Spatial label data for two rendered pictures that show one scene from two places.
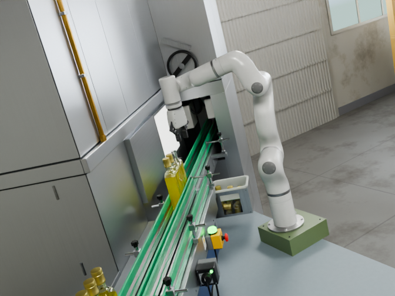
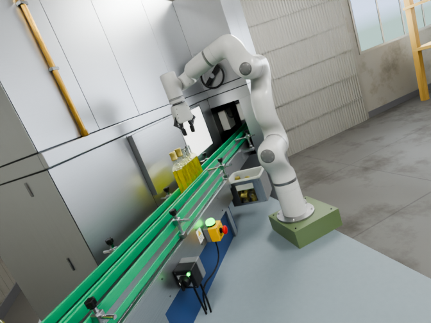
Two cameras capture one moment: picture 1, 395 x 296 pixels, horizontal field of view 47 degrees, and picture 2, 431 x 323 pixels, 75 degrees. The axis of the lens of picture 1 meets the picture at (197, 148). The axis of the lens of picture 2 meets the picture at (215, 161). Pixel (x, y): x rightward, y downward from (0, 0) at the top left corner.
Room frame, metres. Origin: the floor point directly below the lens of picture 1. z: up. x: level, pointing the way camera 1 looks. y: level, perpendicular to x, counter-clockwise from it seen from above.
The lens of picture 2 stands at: (0.80, -0.35, 1.57)
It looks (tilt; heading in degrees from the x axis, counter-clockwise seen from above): 14 degrees down; 13
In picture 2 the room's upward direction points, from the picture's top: 21 degrees counter-clockwise
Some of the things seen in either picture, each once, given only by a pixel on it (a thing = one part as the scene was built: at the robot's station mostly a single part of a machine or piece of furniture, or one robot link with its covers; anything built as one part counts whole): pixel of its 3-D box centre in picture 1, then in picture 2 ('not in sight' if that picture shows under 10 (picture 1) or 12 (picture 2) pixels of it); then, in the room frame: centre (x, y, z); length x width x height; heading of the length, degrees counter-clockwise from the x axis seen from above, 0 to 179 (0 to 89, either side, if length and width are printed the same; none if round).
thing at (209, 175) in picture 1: (205, 177); (219, 168); (2.39, 0.00, 1.12); 0.17 x 0.03 x 0.12; 77
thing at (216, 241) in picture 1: (215, 239); (214, 231); (1.95, 0.03, 0.96); 0.07 x 0.07 x 0.07; 77
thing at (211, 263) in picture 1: (208, 272); (190, 272); (1.68, 0.09, 0.96); 0.08 x 0.08 x 0.08; 77
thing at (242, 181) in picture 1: (230, 189); (247, 180); (2.48, -0.13, 0.97); 0.22 x 0.17 x 0.09; 77
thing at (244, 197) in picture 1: (227, 198); (245, 187); (2.48, -0.10, 0.92); 0.27 x 0.17 x 0.15; 77
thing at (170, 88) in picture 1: (170, 88); (171, 85); (2.29, 0.06, 1.65); 0.09 x 0.08 x 0.13; 162
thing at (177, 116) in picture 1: (176, 116); (181, 111); (2.29, 0.06, 1.51); 0.10 x 0.07 x 0.11; 138
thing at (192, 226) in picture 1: (198, 228); (183, 223); (1.79, 0.08, 1.11); 0.07 x 0.04 x 0.13; 77
